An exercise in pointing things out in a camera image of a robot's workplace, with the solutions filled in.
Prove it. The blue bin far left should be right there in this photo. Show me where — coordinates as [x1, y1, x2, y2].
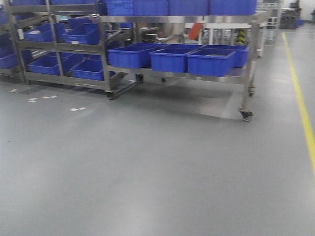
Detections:
[0, 33, 20, 69]

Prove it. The blue bin rack lower right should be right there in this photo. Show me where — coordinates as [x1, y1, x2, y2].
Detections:
[70, 59, 106, 81]

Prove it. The blue bin cart front middle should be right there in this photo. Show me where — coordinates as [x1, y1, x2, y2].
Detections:
[149, 44, 202, 73]

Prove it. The blue bin rack lower left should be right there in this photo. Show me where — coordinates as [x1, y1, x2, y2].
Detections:
[27, 53, 86, 76]

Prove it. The blue bin cart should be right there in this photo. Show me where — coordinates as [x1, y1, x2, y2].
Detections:
[187, 49, 236, 77]
[202, 44, 250, 68]
[149, 44, 202, 73]
[108, 43, 167, 69]
[168, 0, 210, 16]
[210, 0, 258, 16]
[105, 0, 169, 16]

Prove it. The steel flow rack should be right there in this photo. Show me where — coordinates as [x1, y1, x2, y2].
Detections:
[3, 0, 130, 92]

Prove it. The blue bin cart top left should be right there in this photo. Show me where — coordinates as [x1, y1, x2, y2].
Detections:
[105, 0, 169, 16]

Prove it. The blue bin rack middle right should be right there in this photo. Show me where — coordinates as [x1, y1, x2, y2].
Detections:
[63, 24, 100, 45]

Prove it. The blue bin rack middle left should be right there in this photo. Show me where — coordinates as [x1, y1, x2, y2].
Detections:
[24, 23, 66, 42]

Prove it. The blue bin rack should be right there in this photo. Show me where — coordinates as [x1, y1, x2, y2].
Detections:
[27, 53, 86, 76]
[63, 24, 100, 45]
[70, 59, 106, 81]
[24, 23, 66, 42]

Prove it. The black cart caster wheel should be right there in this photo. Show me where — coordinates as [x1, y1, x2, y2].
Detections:
[238, 108, 253, 122]

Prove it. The blue bin cart rear right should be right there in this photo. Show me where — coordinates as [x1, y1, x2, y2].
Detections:
[202, 44, 250, 68]

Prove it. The blue bin cart front left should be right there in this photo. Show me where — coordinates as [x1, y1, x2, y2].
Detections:
[108, 43, 167, 69]

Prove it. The steel wheeled cart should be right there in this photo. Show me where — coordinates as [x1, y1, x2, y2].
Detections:
[98, 10, 271, 111]

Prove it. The blue bin cart top middle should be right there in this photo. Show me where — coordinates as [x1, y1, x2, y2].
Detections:
[168, 0, 210, 16]

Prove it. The blue bin cart front right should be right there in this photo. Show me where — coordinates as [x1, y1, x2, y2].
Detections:
[187, 49, 236, 77]

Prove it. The blue bin cart top right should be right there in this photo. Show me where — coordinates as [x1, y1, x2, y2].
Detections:
[210, 0, 258, 16]

